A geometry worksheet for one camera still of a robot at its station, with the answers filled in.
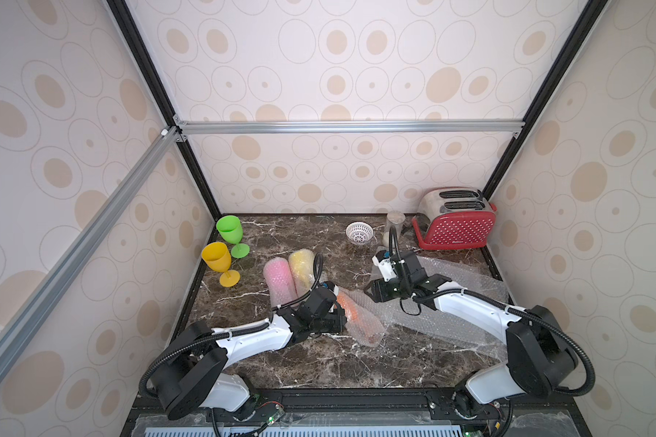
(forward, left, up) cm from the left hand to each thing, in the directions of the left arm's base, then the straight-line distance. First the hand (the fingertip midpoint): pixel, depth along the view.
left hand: (357, 322), depth 82 cm
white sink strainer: (+41, -3, -6) cm, 41 cm away
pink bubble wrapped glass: (+15, +26, 0) cm, 30 cm away
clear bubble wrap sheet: (+1, -26, -7) cm, 27 cm away
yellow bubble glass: (+21, +18, +1) cm, 28 cm away
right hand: (+12, -8, +1) cm, 15 cm away
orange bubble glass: (+2, -2, -6) cm, 7 cm away
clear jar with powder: (+37, -15, +7) cm, 40 cm away
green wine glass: (+30, +43, +8) cm, 53 cm away
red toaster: (+36, -36, +9) cm, 52 cm away
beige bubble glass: (+19, +45, +7) cm, 49 cm away
